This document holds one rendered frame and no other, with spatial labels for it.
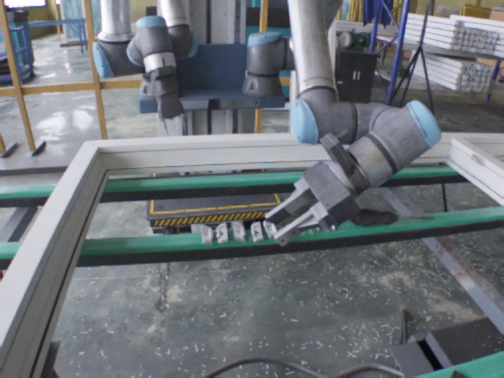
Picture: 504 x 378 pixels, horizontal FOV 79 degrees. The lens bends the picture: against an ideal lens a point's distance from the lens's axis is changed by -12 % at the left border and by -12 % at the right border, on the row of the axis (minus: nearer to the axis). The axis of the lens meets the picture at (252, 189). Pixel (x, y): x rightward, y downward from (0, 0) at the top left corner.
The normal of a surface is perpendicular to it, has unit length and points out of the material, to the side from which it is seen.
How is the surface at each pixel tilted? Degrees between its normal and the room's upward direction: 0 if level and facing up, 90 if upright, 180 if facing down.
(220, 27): 90
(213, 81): 90
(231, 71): 90
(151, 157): 90
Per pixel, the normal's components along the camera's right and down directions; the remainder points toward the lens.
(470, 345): 0.04, -0.86
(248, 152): 0.17, 0.50
